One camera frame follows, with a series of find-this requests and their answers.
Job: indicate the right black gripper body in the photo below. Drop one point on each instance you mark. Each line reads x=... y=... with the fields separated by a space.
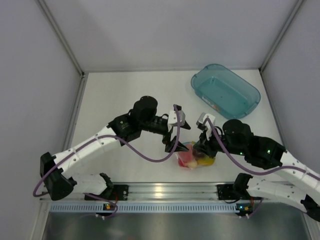
x=213 y=145

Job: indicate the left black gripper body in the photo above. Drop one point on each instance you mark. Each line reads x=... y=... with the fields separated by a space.
x=154 y=125

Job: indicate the clear zip top bag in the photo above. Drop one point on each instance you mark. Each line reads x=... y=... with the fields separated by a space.
x=192 y=165

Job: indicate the yellow green fake mango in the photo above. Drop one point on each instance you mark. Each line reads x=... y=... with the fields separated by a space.
x=205 y=161

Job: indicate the pink fake peach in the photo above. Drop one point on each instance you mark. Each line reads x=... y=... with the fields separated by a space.
x=186 y=155

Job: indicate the dark red fake fig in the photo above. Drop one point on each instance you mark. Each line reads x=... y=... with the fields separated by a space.
x=199 y=156

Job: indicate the red fake tomato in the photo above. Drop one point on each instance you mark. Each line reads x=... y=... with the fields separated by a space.
x=184 y=163

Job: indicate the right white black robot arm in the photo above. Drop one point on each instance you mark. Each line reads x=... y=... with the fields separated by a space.
x=270 y=171

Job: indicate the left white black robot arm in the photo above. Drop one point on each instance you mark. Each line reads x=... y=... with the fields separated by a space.
x=58 y=171

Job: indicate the teal plastic bin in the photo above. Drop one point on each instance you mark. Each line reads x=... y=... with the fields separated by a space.
x=225 y=91

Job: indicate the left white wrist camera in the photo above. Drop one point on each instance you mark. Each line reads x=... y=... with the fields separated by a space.
x=174 y=117

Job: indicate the aluminium mounting rail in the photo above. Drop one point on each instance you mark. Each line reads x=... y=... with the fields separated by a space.
x=148 y=192

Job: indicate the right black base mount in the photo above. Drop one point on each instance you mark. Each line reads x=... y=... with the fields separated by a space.
x=226 y=192

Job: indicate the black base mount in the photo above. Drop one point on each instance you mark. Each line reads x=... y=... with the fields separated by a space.
x=119 y=193
x=226 y=192

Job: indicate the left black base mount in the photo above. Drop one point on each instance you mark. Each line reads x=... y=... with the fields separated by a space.
x=119 y=193

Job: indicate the slotted cable duct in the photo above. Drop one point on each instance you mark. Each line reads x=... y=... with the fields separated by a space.
x=134 y=207

